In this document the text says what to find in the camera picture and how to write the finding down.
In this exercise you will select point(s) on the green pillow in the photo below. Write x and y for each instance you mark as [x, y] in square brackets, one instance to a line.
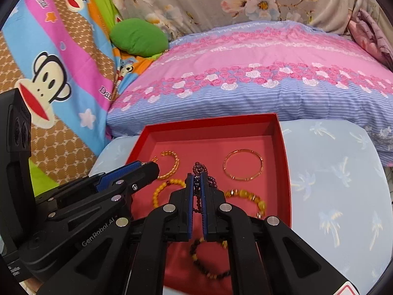
[138, 37]

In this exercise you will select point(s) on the colourful monkey print blanket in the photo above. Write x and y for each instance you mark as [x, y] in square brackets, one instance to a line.
[61, 37]

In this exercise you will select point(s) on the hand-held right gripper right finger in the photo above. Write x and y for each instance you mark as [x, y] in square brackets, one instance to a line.
[205, 209]

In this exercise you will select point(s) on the pink and blue floral pillow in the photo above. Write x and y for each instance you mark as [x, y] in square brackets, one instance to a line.
[245, 98]

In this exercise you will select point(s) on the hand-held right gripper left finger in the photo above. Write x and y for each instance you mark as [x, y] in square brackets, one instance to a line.
[191, 209]

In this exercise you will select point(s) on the gold bangle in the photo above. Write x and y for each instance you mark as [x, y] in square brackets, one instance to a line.
[228, 156]

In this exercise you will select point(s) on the purple folded blanket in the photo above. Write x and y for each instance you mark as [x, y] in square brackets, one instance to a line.
[374, 33]

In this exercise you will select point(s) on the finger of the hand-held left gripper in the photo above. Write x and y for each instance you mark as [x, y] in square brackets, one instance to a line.
[119, 173]
[147, 172]

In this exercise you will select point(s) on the red cardboard box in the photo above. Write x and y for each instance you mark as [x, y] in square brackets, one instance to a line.
[208, 141]

